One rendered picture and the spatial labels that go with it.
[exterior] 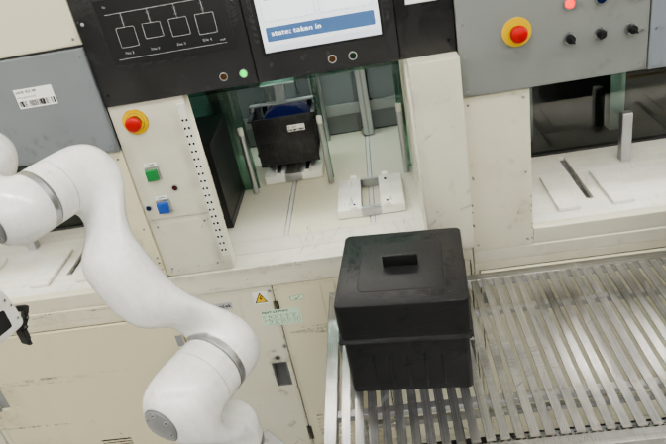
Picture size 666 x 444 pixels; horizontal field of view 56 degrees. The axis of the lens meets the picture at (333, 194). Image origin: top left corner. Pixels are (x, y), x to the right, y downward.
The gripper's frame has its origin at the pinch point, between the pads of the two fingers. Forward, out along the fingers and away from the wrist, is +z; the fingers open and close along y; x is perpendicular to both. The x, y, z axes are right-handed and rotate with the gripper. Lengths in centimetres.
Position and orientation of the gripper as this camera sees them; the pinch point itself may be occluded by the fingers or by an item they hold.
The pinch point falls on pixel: (9, 354)
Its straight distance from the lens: 160.1
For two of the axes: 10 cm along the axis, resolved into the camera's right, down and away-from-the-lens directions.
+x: -8.9, -0.6, 4.6
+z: 1.8, 8.7, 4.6
